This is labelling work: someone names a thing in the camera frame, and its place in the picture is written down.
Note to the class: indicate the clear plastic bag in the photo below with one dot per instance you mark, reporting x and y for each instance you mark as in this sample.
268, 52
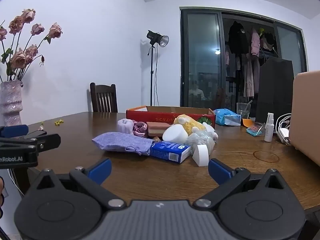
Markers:
203, 138

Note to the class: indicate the pale pink long coat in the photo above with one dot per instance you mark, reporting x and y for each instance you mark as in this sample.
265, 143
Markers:
250, 77

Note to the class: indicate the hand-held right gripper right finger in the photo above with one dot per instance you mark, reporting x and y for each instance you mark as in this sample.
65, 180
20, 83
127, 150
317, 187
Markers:
220, 171

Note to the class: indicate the white rounded sponge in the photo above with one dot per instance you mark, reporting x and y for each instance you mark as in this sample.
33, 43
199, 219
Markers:
175, 133

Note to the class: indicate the white spray bottle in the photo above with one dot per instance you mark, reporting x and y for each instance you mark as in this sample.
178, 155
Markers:
269, 130

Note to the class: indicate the black hanging jacket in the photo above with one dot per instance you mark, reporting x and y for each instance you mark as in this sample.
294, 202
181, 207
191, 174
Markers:
237, 37

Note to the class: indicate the small yellow bits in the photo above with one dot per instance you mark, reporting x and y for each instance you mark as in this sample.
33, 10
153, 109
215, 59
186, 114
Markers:
59, 122

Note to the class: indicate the studio light on stand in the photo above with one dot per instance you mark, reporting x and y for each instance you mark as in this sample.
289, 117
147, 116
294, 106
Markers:
156, 38

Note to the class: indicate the pale pink fluffy cloth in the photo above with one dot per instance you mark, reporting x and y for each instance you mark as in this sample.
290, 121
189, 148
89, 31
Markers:
125, 127

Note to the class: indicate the speckled pink ceramic vase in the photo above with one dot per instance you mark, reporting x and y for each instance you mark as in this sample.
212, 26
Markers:
10, 105

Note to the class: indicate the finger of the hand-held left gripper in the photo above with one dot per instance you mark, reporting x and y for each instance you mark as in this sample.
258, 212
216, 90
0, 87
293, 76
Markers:
13, 131
48, 141

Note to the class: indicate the sliding glass door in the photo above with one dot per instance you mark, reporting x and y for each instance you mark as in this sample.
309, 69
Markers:
202, 55

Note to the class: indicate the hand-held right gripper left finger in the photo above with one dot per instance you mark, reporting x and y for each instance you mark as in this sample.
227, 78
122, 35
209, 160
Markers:
100, 170

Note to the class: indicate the orange paper piece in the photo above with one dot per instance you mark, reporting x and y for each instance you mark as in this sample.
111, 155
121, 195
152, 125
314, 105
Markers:
247, 122

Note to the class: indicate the red cardboard box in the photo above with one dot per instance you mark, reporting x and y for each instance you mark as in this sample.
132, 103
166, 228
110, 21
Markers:
162, 116

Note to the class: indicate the pink hanging jacket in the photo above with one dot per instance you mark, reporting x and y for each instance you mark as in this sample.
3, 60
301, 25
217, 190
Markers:
255, 42

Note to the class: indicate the pink layered sponge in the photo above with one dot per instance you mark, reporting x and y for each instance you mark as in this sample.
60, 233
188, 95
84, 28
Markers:
157, 128

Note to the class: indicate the yellow and white plush toy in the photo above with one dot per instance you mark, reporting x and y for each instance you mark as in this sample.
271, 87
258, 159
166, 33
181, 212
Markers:
190, 125

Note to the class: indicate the small teal packet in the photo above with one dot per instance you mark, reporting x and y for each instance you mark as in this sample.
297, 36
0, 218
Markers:
255, 129

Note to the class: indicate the bunch of dried roses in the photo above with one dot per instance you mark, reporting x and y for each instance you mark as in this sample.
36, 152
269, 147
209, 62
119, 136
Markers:
23, 52

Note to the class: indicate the purple satin scrunchie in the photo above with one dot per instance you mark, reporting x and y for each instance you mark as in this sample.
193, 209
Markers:
140, 130

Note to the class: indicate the blue tissue packet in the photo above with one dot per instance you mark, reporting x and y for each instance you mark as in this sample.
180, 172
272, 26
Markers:
167, 151

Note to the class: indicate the blue wet wipes pack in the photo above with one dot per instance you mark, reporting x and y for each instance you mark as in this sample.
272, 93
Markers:
226, 117

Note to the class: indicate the white wedge sponge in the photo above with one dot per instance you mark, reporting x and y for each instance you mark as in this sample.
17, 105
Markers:
201, 156

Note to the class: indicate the dark wooden chair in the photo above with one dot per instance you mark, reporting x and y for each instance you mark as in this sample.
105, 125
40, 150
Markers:
103, 97

